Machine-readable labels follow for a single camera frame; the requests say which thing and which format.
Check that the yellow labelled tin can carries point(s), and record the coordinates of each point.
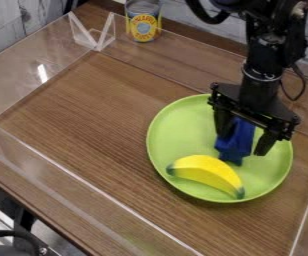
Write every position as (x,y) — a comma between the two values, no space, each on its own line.
(142,19)

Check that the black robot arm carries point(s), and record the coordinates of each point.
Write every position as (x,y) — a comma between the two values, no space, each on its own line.
(275,25)

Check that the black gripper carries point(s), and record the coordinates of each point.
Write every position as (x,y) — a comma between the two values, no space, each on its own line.
(253,100)

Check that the black metal table leg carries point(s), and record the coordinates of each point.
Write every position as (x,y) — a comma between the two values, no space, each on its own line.
(23,222)

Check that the blue cross-shaped block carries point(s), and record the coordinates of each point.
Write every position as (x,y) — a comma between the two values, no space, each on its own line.
(235,146)

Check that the clear acrylic corner bracket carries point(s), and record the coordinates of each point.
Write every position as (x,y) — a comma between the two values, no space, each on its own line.
(92,38)

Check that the clear acrylic front wall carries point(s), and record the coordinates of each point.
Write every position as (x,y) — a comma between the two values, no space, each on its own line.
(92,219)

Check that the green plate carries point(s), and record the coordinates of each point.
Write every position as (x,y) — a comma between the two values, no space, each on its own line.
(181,131)

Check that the yellow toy banana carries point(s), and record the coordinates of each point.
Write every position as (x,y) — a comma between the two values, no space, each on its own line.
(209,171)

